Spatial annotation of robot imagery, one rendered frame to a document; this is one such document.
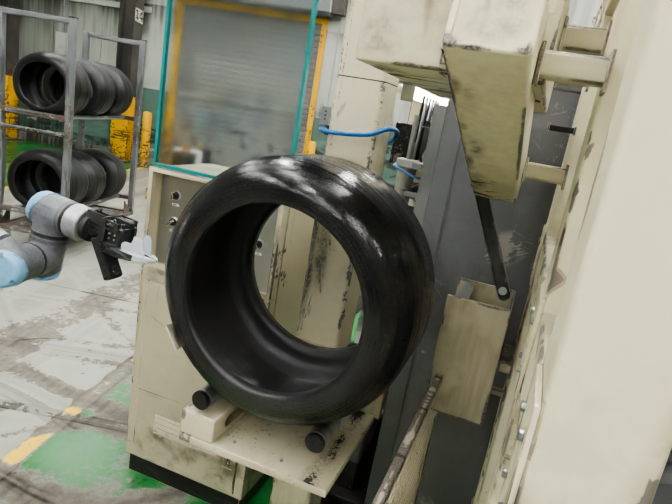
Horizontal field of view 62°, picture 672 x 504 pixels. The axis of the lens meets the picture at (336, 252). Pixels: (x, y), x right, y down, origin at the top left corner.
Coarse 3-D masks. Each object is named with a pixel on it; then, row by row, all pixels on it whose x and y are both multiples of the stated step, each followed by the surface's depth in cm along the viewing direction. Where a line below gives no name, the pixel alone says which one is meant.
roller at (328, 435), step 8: (320, 424) 119; (328, 424) 120; (336, 424) 122; (312, 432) 116; (320, 432) 116; (328, 432) 118; (312, 440) 116; (320, 440) 115; (328, 440) 117; (312, 448) 116; (320, 448) 116
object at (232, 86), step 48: (192, 0) 187; (240, 0) 181; (288, 0) 176; (192, 48) 190; (240, 48) 184; (288, 48) 178; (192, 96) 194; (240, 96) 187; (288, 96) 181; (192, 144) 197; (240, 144) 190; (288, 144) 184
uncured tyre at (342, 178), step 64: (256, 192) 109; (320, 192) 105; (384, 192) 115; (192, 256) 118; (384, 256) 103; (192, 320) 121; (256, 320) 146; (384, 320) 104; (256, 384) 133; (320, 384) 138; (384, 384) 110
